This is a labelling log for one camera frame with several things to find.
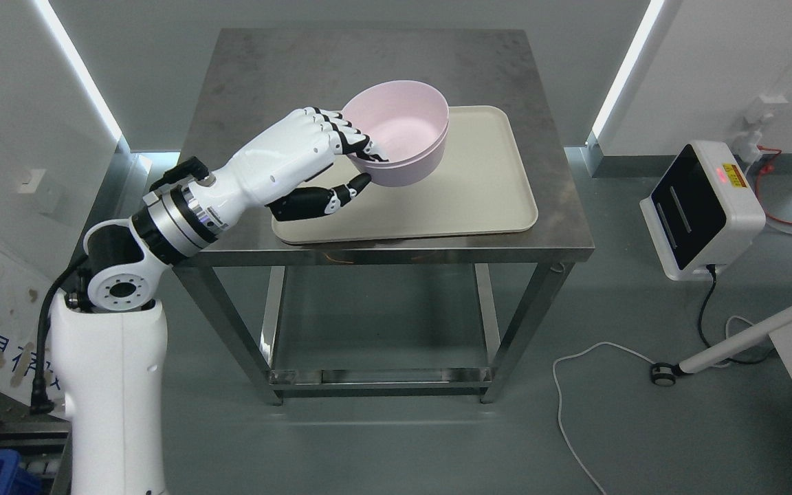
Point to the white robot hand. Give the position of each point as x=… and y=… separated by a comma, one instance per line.
x=269, y=170

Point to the pink bowl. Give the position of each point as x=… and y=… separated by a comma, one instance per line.
x=404, y=118
x=404, y=172

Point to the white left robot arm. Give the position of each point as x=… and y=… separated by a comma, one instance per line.
x=109, y=346

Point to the beige plastic tray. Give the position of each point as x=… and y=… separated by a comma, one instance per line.
x=479, y=187

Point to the stainless steel table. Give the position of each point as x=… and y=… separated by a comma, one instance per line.
x=256, y=75

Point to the white black box device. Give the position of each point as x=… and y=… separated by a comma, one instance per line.
x=702, y=214

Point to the white stand leg with caster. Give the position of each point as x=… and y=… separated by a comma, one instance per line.
x=665, y=374

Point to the white wall socket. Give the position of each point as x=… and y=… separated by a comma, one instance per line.
x=758, y=115

